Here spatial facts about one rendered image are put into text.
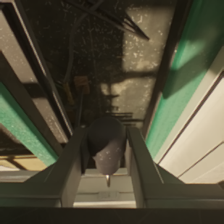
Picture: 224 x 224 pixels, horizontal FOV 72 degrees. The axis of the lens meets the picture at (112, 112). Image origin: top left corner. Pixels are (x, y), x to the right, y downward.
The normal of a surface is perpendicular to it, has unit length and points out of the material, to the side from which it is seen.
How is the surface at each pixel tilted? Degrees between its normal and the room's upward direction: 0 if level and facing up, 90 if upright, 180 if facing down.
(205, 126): 90
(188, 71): 0
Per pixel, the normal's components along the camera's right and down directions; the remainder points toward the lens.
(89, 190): 0.01, -0.61
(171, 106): 0.03, 0.79
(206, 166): -1.00, 0.01
